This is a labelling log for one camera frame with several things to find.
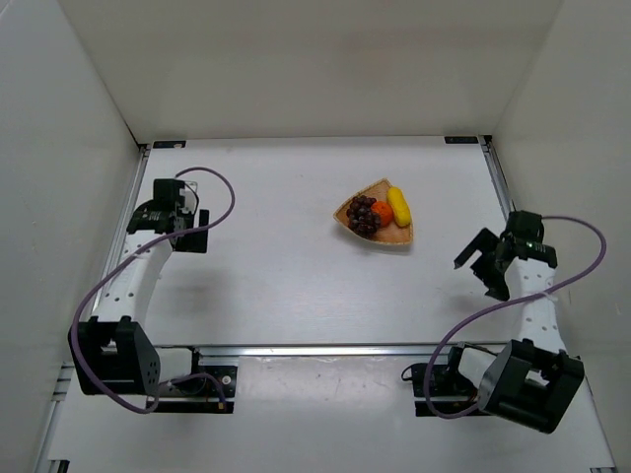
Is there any yellow fake lemon fruit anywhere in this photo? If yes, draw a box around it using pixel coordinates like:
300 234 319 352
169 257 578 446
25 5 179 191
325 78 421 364
386 186 412 228

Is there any orange fake mandarin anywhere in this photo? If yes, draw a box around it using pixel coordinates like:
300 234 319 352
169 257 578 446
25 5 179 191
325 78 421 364
371 201 393 228

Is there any purple fake grape bunch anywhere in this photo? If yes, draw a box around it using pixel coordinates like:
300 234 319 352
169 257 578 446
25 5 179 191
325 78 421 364
346 195 382 238

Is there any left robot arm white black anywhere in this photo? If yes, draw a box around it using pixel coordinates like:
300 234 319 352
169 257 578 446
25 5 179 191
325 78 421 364
78 178 210 396

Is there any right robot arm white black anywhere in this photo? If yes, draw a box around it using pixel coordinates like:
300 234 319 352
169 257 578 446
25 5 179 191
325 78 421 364
448 211 585 434

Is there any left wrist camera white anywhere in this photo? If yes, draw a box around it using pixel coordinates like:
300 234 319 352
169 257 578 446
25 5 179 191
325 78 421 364
180 181 199 214

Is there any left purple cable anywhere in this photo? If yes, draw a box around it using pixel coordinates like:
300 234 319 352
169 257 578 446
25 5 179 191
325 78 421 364
71 167 236 415

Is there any left aluminium rail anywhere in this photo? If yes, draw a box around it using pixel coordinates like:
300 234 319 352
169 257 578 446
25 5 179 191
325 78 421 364
79 143 153 321

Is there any aluminium rail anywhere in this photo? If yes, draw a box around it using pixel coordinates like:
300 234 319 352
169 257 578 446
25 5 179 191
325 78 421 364
156 343 437 359
482 136 566 356
79 143 153 321

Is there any left black corner bracket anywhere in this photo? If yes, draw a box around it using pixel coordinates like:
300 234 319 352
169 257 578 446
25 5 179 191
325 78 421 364
152 140 186 149

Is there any black corner bracket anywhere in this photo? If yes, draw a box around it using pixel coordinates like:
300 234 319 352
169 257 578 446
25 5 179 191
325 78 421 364
152 140 186 149
444 136 479 145

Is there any right aluminium rail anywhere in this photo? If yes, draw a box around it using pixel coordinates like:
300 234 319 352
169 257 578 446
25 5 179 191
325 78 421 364
482 136 566 356

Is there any right black corner bracket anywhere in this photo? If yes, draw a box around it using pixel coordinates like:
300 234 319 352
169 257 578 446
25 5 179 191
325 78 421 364
444 136 479 145

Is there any front aluminium rail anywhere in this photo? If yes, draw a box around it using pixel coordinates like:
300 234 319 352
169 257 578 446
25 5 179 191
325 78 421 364
156 343 437 359

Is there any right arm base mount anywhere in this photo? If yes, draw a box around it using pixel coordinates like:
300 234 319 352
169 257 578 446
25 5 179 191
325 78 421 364
400 346 477 418

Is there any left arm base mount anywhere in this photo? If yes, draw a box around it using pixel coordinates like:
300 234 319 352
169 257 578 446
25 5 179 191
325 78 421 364
155 357 239 415

